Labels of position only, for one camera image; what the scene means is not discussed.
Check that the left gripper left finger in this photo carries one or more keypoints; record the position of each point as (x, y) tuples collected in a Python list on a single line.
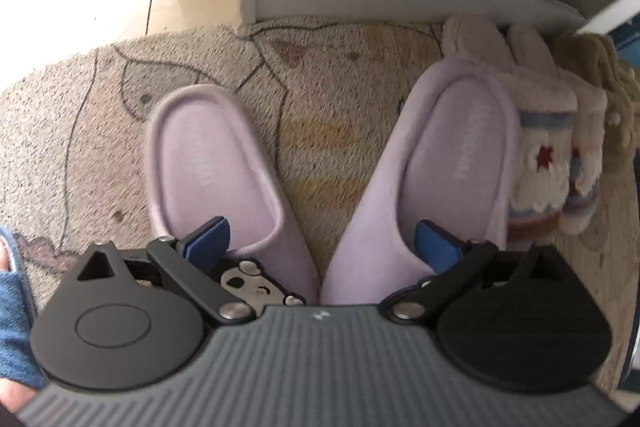
[(123, 320)]

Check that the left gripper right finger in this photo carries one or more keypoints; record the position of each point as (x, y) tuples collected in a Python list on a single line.
[(517, 320)]

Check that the person blue jeans leg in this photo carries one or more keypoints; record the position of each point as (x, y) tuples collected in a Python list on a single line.
[(18, 312)]

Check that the purple Kuromi slipper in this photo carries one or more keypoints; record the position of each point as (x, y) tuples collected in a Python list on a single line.
[(449, 160), (203, 159)]

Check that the cartoon patterned door mat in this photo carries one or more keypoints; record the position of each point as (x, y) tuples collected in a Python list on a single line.
[(324, 100)]

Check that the person bare foot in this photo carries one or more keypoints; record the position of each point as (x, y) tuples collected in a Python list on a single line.
[(13, 395)]

